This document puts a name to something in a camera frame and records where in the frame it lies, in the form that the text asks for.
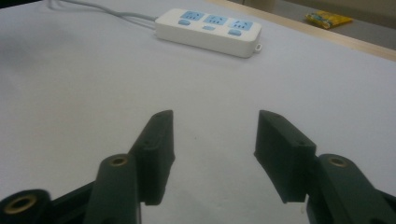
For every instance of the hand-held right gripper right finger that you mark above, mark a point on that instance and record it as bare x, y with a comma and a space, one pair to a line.
285, 155

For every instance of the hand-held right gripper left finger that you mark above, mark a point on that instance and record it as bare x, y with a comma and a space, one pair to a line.
152, 155

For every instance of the white power strip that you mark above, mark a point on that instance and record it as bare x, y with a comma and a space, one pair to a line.
208, 32

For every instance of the yellow snack packet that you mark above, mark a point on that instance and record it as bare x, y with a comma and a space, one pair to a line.
328, 18

